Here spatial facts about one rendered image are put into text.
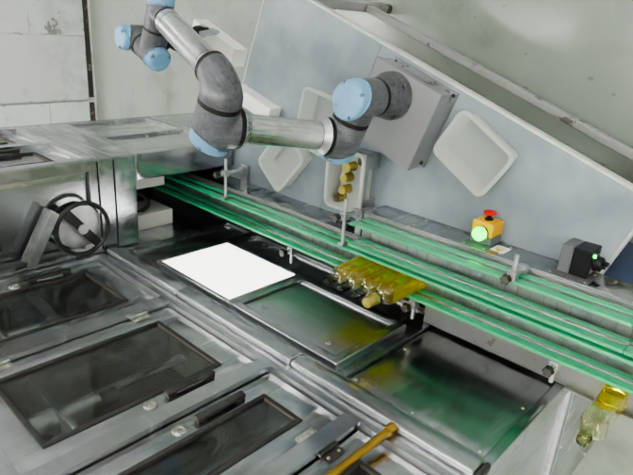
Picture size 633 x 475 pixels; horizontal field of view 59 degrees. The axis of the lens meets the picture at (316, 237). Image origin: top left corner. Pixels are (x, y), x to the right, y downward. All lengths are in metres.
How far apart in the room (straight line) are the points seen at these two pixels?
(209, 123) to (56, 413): 0.81
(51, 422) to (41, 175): 0.96
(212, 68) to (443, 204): 0.87
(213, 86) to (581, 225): 1.07
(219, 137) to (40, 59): 3.67
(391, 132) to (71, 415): 1.22
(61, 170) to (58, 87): 3.01
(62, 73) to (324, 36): 3.33
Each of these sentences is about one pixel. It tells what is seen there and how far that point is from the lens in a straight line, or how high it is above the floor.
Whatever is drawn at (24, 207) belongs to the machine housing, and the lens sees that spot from 2.21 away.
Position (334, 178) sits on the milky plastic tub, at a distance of 2.11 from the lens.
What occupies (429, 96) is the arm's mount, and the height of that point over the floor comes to 0.85.
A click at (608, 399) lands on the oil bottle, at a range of 1.64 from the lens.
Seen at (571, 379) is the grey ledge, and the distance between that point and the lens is 1.75.
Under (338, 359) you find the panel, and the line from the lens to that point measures 1.61.
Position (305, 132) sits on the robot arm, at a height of 1.18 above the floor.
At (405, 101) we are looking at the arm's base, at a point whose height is 0.88.
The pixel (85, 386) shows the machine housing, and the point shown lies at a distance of 1.63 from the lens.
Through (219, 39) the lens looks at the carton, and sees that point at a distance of 2.06.
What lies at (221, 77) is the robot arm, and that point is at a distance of 1.50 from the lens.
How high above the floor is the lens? 2.36
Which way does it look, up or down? 44 degrees down
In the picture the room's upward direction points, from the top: 108 degrees counter-clockwise
